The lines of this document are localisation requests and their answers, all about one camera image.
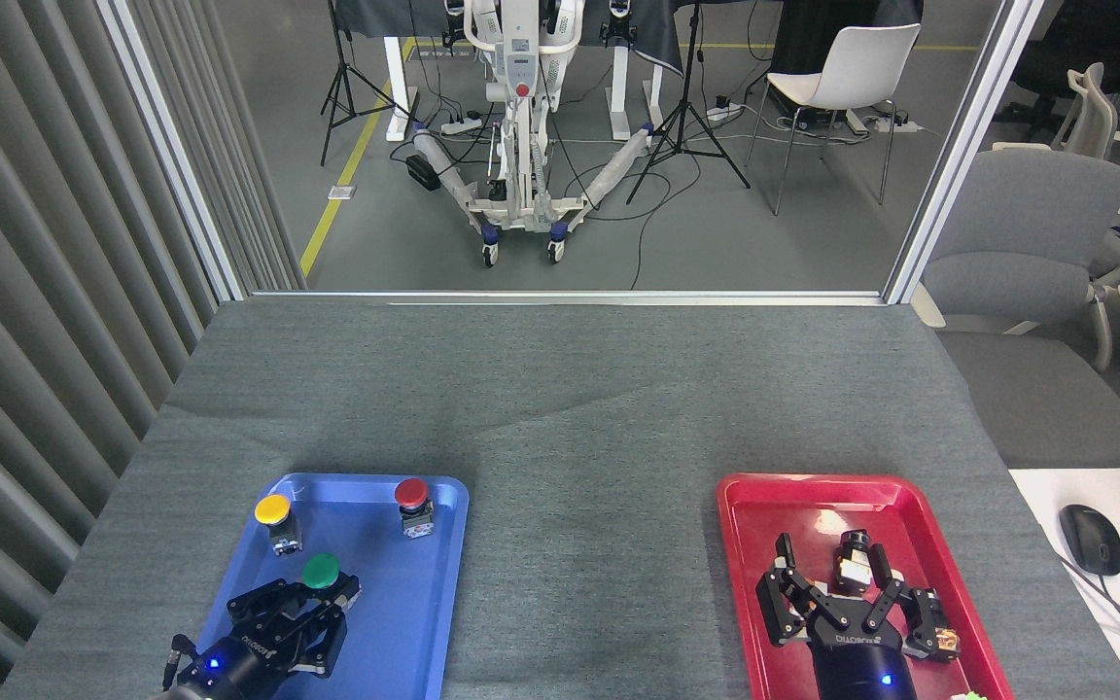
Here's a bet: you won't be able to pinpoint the white table leg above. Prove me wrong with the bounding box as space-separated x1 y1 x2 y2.
611 43 667 143
382 36 421 143

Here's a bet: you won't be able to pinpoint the white stand on wheels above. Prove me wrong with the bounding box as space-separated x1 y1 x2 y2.
412 0 660 269

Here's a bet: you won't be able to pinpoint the grey table cloth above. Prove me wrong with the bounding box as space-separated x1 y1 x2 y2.
0 297 1120 700

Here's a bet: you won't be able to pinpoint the black tripod wide legs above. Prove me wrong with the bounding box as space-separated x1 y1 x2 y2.
625 0 753 206

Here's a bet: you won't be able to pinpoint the black tripod thin legs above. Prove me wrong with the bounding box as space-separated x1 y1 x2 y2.
319 0 417 167

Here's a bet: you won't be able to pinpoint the silver cross rail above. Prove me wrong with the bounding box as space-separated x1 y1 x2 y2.
247 289 888 308

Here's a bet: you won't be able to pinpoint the black office chair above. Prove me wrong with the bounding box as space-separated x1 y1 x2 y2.
994 0 1120 129

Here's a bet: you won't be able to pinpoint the black knob switch white base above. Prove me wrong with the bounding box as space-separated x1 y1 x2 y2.
832 530 878 596

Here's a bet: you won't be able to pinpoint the yellow push button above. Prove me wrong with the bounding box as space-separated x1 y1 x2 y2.
254 493 303 558

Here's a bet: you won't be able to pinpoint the blue plastic tray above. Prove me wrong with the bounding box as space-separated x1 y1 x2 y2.
181 472 472 700

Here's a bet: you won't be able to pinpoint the grey office chair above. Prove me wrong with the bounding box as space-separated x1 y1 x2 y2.
910 149 1120 470

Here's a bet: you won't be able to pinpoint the white chair metal legs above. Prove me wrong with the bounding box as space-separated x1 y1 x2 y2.
746 23 923 218

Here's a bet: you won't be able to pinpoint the red plastic tray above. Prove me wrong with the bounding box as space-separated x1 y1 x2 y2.
716 473 1016 700

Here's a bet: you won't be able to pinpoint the white mesh office chair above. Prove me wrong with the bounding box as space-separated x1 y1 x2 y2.
992 62 1120 162

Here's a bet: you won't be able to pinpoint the silver post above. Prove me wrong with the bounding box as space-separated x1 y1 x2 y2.
96 0 251 303
882 0 1048 305

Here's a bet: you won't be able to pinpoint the black switch orange base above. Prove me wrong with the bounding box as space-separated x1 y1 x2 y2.
929 595 963 663

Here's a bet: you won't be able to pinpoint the red push button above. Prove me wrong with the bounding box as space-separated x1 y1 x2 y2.
394 477 436 540

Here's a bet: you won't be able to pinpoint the green push button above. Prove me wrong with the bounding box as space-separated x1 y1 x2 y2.
301 551 363 612

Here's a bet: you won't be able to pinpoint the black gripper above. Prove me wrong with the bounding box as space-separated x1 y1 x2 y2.
174 579 349 700
755 533 940 700

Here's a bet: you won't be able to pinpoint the black computer mouse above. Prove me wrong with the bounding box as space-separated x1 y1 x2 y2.
1059 504 1120 578

